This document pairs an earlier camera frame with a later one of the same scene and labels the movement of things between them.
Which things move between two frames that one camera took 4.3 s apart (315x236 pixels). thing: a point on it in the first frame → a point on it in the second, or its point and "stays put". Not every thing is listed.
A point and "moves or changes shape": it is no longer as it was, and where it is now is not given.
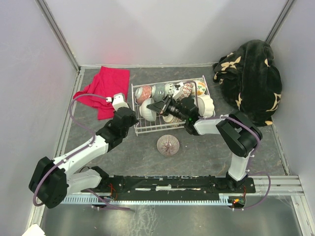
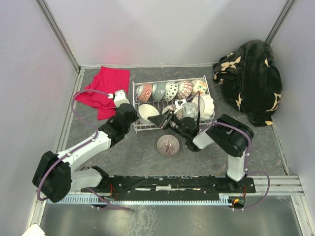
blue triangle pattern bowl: (158, 92) stays put
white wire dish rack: (167, 104) stays put
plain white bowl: (145, 112) moves or changes shape
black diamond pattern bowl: (170, 88) stays put
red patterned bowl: (146, 92) moves or changes shape
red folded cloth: (107, 82) stays put
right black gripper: (161, 106) → (162, 120)
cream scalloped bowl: (205, 106) stays put
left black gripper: (134, 119) stays put
